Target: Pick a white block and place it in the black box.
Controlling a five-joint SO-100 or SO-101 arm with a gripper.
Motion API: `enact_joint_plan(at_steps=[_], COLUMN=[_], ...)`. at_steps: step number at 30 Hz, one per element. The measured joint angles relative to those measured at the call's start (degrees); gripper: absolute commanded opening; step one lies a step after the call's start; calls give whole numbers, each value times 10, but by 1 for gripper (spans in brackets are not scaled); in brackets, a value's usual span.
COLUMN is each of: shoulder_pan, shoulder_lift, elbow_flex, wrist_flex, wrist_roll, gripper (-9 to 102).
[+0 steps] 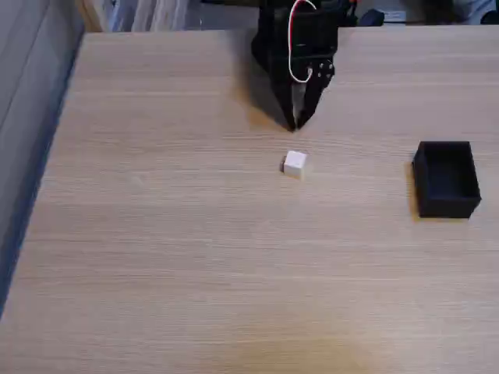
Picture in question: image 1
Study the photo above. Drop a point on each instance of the white cube block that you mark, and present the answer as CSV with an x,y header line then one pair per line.
x,y
294,164

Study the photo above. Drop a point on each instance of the black open box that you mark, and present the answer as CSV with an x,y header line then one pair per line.
x,y
448,187

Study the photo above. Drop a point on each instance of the dark blue rounded object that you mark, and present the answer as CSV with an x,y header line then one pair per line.
x,y
371,17

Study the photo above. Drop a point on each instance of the light wooden frame post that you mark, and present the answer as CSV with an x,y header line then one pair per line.
x,y
90,15

